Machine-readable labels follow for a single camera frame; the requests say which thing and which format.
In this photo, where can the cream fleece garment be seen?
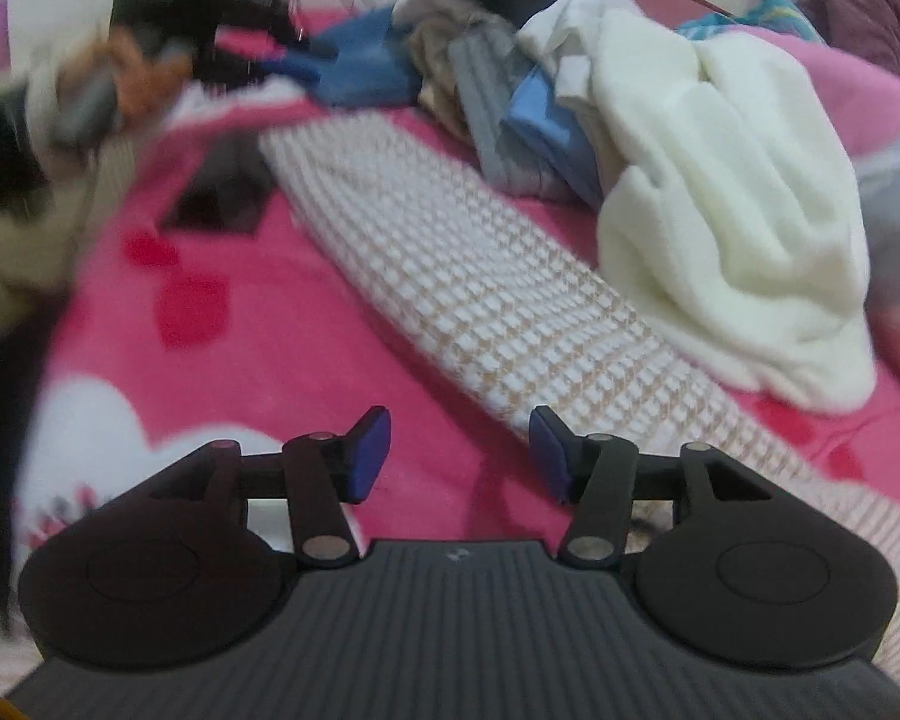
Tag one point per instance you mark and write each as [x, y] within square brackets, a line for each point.
[720, 202]

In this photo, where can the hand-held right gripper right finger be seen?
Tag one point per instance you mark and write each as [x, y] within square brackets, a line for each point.
[547, 457]

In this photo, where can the grey ribbed garment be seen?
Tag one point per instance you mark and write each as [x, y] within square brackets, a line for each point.
[487, 112]

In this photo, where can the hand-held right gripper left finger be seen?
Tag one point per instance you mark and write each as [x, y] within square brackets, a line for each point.
[371, 454]

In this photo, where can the white thin garment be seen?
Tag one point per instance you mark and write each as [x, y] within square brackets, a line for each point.
[570, 22]

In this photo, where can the pink floral bed blanket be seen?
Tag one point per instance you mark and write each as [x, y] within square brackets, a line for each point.
[195, 330]

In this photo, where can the beige checked knit sweater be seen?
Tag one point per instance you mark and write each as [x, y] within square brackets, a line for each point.
[457, 255]

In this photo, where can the dark blue garment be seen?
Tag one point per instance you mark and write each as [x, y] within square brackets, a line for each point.
[360, 67]

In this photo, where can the pink grey floral quilt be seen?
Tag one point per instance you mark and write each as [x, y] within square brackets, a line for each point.
[885, 165]

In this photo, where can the teal printed blanket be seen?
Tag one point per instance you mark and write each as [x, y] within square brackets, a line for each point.
[772, 19]

